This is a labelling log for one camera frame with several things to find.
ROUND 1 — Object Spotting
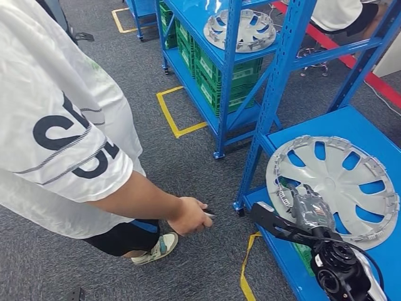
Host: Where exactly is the white desk panel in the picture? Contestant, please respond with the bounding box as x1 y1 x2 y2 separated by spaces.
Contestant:
372 35 401 79

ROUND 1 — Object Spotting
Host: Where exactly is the chrome chair base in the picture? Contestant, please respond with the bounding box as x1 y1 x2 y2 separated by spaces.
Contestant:
296 45 329 78

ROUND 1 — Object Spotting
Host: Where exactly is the green plastic crate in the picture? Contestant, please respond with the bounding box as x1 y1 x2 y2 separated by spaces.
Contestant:
277 176 316 278
159 1 179 51
174 19 197 78
195 73 256 119
194 40 264 90

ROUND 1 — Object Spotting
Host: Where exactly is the black humanoid robot body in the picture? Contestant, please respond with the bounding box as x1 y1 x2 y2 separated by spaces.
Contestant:
36 0 95 45

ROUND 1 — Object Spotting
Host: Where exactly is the person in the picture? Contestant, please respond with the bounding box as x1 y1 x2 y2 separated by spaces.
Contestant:
309 0 386 39
0 0 218 267

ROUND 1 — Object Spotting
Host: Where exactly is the person's right hand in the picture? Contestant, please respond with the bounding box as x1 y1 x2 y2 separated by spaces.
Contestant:
167 196 214 237

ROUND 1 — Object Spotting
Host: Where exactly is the white floor cable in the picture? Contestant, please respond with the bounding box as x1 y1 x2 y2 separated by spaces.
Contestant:
363 78 401 120

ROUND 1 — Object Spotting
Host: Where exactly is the yellow floor tape marking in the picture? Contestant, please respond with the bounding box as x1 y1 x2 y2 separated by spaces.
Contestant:
155 86 207 140
239 231 262 301
111 7 139 35

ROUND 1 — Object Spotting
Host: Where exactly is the red floor tape line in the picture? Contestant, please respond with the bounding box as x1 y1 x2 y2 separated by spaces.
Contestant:
271 0 401 110

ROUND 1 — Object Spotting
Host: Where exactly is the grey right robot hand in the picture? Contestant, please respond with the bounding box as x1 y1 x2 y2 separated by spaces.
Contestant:
288 184 336 233

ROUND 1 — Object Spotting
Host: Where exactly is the blue metal shelf rack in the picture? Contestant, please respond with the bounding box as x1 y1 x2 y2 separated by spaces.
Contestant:
233 0 401 301
124 0 158 43
155 0 282 161

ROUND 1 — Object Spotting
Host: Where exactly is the grey plastic hubcap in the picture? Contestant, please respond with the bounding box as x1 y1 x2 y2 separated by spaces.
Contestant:
265 135 400 251
204 8 277 53

